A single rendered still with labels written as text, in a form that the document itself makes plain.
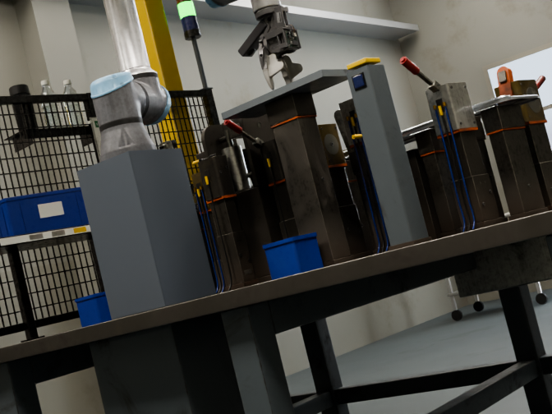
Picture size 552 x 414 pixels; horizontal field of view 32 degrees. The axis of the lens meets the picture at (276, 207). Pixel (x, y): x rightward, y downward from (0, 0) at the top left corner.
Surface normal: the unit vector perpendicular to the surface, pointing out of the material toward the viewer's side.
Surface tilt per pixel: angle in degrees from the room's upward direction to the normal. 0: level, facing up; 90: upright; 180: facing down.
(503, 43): 90
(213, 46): 90
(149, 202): 90
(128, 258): 90
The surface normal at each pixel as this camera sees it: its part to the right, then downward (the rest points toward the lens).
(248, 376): -0.58, 0.08
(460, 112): 0.70, -0.22
